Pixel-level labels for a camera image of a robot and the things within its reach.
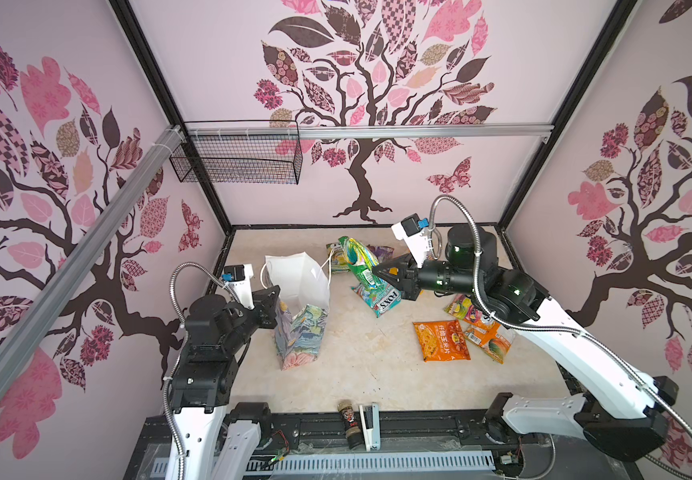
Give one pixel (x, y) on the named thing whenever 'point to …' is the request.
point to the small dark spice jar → (353, 431)
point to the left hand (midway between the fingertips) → (280, 293)
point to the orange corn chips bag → (442, 340)
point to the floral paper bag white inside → (304, 291)
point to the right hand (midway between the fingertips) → (376, 266)
